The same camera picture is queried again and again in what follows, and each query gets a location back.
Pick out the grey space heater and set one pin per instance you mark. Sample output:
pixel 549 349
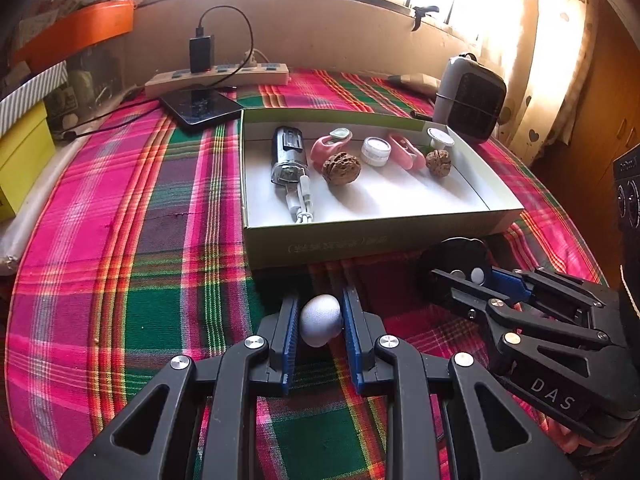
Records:
pixel 470 105

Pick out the black round gadget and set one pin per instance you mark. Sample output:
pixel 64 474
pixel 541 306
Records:
pixel 450 257

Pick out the striped box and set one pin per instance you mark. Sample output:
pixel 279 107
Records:
pixel 35 92

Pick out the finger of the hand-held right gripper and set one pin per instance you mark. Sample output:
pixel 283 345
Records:
pixel 465 290
pixel 507 280

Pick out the heart print curtain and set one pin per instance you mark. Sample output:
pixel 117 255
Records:
pixel 555 60

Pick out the pink and white clip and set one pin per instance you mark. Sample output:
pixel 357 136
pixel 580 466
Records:
pixel 405 155

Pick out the person's right hand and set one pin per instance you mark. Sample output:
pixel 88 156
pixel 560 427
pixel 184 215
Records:
pixel 572 442

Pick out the orange box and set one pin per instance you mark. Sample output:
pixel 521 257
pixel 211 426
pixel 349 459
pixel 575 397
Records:
pixel 85 27

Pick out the black window clamp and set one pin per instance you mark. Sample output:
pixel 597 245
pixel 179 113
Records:
pixel 419 15

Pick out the green and white spool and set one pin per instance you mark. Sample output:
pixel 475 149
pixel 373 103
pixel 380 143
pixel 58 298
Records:
pixel 440 137

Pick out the clear plastic container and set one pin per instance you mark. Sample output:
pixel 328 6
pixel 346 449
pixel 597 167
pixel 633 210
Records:
pixel 90 80

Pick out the white plug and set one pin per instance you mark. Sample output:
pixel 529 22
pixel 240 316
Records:
pixel 255 57

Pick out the yellow box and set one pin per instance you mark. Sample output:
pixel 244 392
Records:
pixel 22 160

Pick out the green and white cardboard box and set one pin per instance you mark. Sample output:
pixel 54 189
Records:
pixel 320 247

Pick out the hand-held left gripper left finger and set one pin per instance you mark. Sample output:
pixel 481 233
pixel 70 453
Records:
pixel 291 350

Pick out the black bike light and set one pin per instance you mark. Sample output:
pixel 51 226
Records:
pixel 287 152

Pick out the brown walnut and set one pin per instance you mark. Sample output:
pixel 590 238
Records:
pixel 439 162
pixel 341 169

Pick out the beige power strip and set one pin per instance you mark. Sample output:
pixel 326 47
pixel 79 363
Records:
pixel 260 77

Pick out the white round puck light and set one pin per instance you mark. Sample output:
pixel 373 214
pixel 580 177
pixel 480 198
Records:
pixel 376 152

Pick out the white mushroom-shaped gadget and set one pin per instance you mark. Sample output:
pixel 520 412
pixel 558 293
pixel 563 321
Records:
pixel 320 320

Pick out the pink clip with green pad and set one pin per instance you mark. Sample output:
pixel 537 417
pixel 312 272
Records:
pixel 325 149

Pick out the plaid tablecloth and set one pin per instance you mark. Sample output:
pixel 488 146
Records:
pixel 150 285

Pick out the black charger adapter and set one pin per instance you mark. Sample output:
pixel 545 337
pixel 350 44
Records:
pixel 201 55

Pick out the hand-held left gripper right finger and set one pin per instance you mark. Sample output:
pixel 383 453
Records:
pixel 352 345

